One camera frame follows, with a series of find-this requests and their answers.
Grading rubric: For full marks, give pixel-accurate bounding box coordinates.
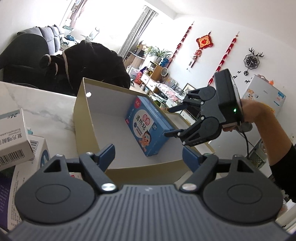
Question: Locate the round white desk fan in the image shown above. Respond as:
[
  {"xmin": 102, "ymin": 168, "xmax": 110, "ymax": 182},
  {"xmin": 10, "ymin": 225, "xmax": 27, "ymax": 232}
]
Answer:
[{"xmin": 159, "ymin": 68, "xmax": 170, "ymax": 82}]

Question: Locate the person's right forearm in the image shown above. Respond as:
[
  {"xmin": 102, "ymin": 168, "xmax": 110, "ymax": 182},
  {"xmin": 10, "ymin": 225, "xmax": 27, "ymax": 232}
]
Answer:
[{"xmin": 253, "ymin": 102, "xmax": 296, "ymax": 197}]

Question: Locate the white office chair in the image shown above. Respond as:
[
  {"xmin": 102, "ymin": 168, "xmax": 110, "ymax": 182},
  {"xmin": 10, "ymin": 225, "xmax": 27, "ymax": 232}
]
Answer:
[{"xmin": 80, "ymin": 26, "xmax": 100, "ymax": 42}]

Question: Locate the grey curtain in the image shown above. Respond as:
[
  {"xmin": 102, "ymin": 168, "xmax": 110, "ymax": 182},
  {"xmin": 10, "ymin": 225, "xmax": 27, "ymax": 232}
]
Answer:
[{"xmin": 117, "ymin": 6, "xmax": 159, "ymax": 61}]

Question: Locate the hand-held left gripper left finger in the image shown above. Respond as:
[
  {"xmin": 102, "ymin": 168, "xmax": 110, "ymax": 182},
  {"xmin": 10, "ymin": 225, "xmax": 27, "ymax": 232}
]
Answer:
[{"xmin": 38, "ymin": 144, "xmax": 117, "ymax": 194}]

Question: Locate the white refrigerator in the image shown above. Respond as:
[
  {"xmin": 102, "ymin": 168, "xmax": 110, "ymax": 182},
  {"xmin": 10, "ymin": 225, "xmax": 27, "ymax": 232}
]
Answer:
[{"xmin": 240, "ymin": 74, "xmax": 287, "ymax": 117}]

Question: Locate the person's right hand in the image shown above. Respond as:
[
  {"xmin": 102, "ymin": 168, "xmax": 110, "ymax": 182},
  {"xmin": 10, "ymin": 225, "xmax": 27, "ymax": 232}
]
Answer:
[{"xmin": 222, "ymin": 100, "xmax": 260, "ymax": 133}]

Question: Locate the framed cartoon picture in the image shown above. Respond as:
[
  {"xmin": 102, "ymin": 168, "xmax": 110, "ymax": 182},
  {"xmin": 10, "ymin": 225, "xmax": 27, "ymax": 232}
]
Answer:
[{"xmin": 183, "ymin": 83, "xmax": 195, "ymax": 96}]

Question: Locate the white low drawer cabinet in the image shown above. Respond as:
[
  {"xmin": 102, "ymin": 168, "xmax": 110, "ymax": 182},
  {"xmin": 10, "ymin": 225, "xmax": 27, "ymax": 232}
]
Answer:
[{"xmin": 139, "ymin": 72, "xmax": 185, "ymax": 109}]

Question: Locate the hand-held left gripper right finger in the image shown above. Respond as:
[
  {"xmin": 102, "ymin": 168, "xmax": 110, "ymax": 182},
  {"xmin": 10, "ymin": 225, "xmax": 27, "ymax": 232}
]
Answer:
[{"xmin": 180, "ymin": 146, "xmax": 257, "ymax": 193}]

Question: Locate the grey sofa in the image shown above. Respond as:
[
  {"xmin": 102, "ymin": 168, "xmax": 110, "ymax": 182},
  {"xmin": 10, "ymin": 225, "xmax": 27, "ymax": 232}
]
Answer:
[{"xmin": 17, "ymin": 25, "xmax": 63, "ymax": 53}]

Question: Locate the white marble desktop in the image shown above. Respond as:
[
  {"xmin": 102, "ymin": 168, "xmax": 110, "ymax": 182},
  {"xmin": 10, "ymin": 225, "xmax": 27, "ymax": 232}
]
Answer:
[{"xmin": 0, "ymin": 81, "xmax": 80, "ymax": 167}]

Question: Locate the pink patterned cloth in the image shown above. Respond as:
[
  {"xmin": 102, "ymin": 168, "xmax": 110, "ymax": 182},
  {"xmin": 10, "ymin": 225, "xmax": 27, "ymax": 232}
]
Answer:
[{"xmin": 157, "ymin": 83, "xmax": 184, "ymax": 100}]

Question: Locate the red chili string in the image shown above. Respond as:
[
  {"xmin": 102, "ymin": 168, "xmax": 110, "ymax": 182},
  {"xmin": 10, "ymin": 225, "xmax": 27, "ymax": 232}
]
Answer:
[
  {"xmin": 208, "ymin": 31, "xmax": 240, "ymax": 87},
  {"xmin": 169, "ymin": 22, "xmax": 195, "ymax": 68}
]

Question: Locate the red knot wall ornament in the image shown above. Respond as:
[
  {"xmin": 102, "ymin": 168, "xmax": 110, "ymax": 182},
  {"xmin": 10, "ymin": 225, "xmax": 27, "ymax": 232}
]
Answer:
[{"xmin": 191, "ymin": 32, "xmax": 213, "ymax": 70}]

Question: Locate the tan cardboard box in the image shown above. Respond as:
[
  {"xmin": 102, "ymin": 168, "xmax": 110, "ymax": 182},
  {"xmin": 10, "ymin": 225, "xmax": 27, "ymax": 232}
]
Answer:
[{"xmin": 73, "ymin": 77, "xmax": 216, "ymax": 186}]

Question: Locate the black cable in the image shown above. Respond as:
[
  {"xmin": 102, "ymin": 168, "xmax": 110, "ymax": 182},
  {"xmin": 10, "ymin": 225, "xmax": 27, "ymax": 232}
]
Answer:
[{"xmin": 242, "ymin": 131, "xmax": 251, "ymax": 159}]

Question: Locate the dark purple box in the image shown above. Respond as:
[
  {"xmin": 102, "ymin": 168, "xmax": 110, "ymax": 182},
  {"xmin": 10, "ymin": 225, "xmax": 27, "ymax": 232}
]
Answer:
[{"xmin": 0, "ymin": 162, "xmax": 35, "ymax": 233}]

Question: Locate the black antler wall clock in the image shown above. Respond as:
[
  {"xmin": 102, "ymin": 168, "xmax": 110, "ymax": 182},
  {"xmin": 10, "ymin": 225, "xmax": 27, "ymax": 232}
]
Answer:
[{"xmin": 245, "ymin": 47, "xmax": 264, "ymax": 76}]

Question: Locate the white grey medicine box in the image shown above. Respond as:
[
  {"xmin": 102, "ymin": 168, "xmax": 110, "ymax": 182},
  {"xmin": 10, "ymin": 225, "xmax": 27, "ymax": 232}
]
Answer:
[{"xmin": 0, "ymin": 108, "xmax": 36, "ymax": 166}]

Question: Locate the white red-dot medicine box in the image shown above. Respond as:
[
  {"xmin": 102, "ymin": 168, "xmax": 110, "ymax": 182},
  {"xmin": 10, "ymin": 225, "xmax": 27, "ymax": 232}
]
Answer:
[{"xmin": 69, "ymin": 171, "xmax": 84, "ymax": 181}]

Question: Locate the wooden open cabinet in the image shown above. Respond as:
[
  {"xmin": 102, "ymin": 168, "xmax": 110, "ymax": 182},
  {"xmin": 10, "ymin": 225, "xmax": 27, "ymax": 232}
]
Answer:
[{"xmin": 147, "ymin": 61, "xmax": 166, "ymax": 82}]

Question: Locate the black wire rack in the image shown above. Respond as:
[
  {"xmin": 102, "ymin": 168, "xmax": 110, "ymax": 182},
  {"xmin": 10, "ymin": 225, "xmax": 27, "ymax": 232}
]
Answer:
[{"xmin": 171, "ymin": 83, "xmax": 186, "ymax": 93}]

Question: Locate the blue tooth medicine box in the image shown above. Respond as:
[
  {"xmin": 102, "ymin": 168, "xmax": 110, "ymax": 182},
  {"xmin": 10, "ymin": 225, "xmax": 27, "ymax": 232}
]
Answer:
[{"xmin": 27, "ymin": 136, "xmax": 52, "ymax": 178}]

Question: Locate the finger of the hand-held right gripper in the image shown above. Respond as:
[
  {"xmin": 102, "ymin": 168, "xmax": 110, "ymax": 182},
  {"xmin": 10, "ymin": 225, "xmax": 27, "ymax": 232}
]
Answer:
[
  {"xmin": 164, "ymin": 116, "xmax": 210, "ymax": 147},
  {"xmin": 168, "ymin": 88, "xmax": 206, "ymax": 113}
]

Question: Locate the potted green plant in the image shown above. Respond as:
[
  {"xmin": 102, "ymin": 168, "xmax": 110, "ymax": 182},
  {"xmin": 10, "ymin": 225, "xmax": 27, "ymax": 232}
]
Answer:
[{"xmin": 145, "ymin": 46, "xmax": 173, "ymax": 64}]

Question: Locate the blue cartoon child medicine box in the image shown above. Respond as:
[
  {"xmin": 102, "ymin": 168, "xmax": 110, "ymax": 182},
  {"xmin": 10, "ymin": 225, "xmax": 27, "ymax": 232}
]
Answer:
[{"xmin": 125, "ymin": 96, "xmax": 175, "ymax": 157}]

